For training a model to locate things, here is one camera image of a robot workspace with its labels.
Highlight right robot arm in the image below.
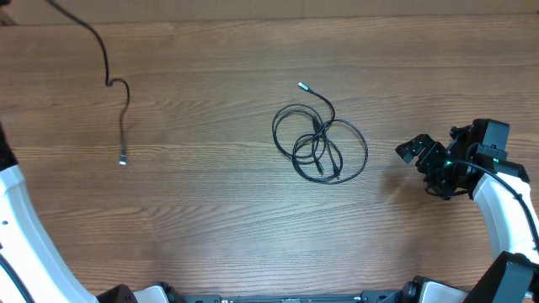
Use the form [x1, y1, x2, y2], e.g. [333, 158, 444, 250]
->
[386, 119, 538, 302]

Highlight separated black usb cable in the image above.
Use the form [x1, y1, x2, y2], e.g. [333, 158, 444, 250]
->
[45, 0, 131, 167]

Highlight black usb cables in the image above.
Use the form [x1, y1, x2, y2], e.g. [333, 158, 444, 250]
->
[271, 82, 370, 185]

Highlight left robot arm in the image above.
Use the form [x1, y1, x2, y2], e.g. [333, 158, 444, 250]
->
[1, 135, 184, 303]

